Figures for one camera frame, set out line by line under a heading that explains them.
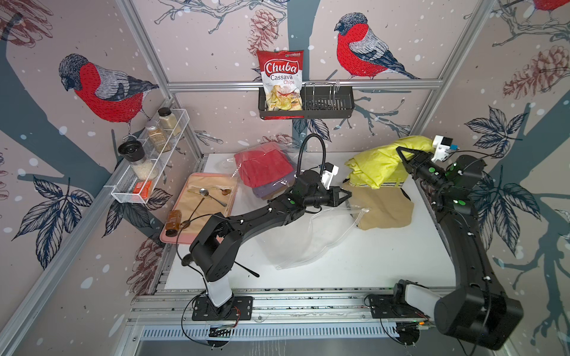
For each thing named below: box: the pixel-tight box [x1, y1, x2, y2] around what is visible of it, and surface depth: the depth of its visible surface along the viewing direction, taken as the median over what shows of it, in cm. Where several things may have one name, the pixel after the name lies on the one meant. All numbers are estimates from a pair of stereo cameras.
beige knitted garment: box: [342, 183, 415, 231], surface depth 92 cm
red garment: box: [233, 141, 294, 188], surface depth 106 cm
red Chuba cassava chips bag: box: [256, 49, 305, 120], surface depth 85 cm
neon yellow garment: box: [344, 134, 435, 190], surface depth 69 cm
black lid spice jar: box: [118, 140, 159, 181], surface depth 67 cm
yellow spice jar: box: [157, 106, 182, 136], surface depth 83 cm
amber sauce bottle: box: [165, 209, 182, 238], surface depth 93 cm
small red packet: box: [132, 180, 153, 200], surface depth 67 cm
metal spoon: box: [198, 187, 228, 207], surface depth 106 cm
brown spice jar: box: [145, 120, 172, 154], surface depth 76 cm
